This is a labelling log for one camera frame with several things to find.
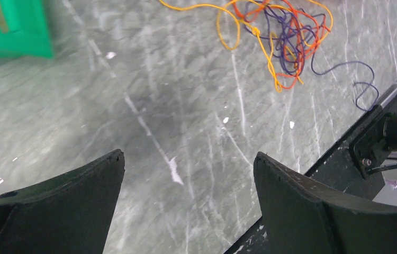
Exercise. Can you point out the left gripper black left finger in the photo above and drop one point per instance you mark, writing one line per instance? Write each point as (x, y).
(69, 213)

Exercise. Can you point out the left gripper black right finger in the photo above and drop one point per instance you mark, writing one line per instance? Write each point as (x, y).
(302, 215)

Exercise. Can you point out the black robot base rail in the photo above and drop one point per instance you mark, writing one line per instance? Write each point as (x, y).
(353, 165)

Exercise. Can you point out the green plastic bin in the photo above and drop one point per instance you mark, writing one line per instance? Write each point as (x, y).
(24, 30)

